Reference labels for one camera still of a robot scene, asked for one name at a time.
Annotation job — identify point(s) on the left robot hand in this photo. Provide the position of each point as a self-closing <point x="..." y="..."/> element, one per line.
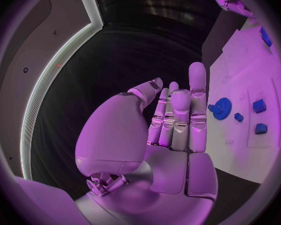
<point x="117" y="131"/>

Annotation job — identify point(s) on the short blue plug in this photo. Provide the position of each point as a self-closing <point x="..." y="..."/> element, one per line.
<point x="239" y="117"/>

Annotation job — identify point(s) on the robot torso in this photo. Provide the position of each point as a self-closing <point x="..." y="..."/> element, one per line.
<point x="37" y="60"/>

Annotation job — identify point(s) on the thick blue cylinder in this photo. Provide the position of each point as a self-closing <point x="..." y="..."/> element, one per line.
<point x="266" y="38"/>

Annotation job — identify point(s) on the blue block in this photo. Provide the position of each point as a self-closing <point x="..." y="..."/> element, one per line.
<point x="259" y="106"/>
<point x="261" y="129"/>

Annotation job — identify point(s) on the blue gear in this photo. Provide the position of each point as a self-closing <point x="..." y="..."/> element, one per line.
<point x="221" y="108"/>

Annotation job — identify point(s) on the white task board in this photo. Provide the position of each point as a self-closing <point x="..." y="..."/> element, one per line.
<point x="248" y="78"/>

